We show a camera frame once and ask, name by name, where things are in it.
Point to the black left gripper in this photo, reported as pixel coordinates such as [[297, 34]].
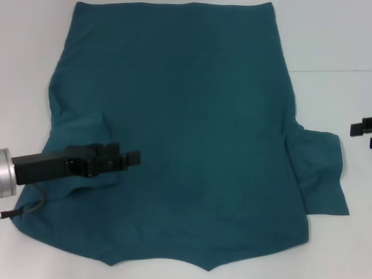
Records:
[[43, 168]]

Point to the teal blue t-shirt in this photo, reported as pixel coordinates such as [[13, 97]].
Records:
[[189, 116]]

